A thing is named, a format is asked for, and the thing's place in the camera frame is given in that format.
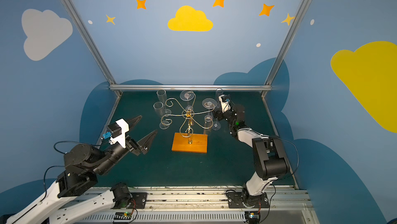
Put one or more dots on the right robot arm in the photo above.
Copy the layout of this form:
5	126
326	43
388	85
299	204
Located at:
269	156

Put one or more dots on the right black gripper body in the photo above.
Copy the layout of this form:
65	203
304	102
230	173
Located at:
219	112

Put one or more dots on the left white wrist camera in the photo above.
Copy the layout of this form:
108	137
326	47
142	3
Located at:
116	132

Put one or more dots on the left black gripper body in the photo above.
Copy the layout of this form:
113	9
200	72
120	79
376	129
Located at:
133	143

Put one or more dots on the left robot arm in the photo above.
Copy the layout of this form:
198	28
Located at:
82	166

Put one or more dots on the aluminium frame post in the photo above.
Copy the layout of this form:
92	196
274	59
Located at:
82	29
293	28

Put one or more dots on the right green circuit board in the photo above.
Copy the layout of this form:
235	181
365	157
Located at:
252	217

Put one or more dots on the green circuit board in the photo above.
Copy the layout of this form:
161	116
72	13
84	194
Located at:
122	217
252	217

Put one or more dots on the aluminium frame left post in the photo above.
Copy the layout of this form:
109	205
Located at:
82	29

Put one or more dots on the aluminium frame right post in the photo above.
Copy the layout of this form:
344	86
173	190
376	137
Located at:
293	28

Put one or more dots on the gold wire glass rack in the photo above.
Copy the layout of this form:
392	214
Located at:
189	121

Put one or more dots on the orange wooden rack base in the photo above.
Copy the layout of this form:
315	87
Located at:
196	143

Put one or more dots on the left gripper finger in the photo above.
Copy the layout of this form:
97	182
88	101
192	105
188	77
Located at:
146	142
132	122

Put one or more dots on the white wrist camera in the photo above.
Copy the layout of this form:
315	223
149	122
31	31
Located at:
116	132
225	102

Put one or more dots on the aluminium mounting rail base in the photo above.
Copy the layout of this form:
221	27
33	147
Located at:
207	204

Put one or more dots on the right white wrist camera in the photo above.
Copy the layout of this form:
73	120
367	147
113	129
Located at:
225	102

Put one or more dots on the clear flute glass front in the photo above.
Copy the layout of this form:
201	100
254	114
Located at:
218	93

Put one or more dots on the left green circuit board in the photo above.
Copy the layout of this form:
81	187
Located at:
122	217

